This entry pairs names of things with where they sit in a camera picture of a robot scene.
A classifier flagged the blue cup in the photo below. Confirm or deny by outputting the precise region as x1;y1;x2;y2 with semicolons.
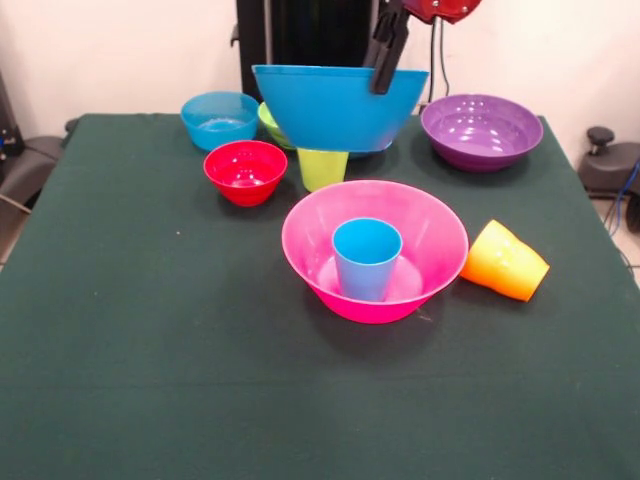
332;217;404;303

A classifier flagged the orange cup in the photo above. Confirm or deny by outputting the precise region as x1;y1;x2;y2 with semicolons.
459;219;521;289
492;244;551;303

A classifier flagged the dark grey machine base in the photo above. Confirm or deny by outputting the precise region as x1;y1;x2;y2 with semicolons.
0;134;66;211
578;126;640;201

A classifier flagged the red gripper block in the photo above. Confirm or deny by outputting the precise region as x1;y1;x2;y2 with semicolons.
361;0;484;96

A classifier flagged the small green bowl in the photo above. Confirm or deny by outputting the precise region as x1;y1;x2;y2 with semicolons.
257;101;297;152

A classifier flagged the small blue bowl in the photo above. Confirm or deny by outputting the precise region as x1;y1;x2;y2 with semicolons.
180;90;260;153

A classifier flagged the dark green tablecloth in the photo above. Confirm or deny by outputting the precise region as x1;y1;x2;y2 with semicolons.
0;112;640;480

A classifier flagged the small red bowl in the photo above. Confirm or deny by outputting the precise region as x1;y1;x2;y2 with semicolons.
202;140;289;208

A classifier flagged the large blue bowl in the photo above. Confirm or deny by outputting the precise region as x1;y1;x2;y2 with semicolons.
251;64;431;154

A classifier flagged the large pink bowl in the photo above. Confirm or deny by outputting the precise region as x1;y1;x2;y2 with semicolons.
281;179;470;325

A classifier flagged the green cup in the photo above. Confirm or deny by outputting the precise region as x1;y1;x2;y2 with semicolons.
296;147;351;193

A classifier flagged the large purple bowl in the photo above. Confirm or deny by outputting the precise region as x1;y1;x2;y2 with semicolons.
420;93;545;173

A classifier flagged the black pedestal column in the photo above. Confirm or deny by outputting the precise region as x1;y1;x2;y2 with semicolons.
229;0;405;96

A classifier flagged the black wall cable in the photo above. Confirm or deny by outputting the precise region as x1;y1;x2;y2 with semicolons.
427;19;452;112

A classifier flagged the black equipment case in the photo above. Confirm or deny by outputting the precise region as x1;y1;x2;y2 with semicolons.
0;72;24;166

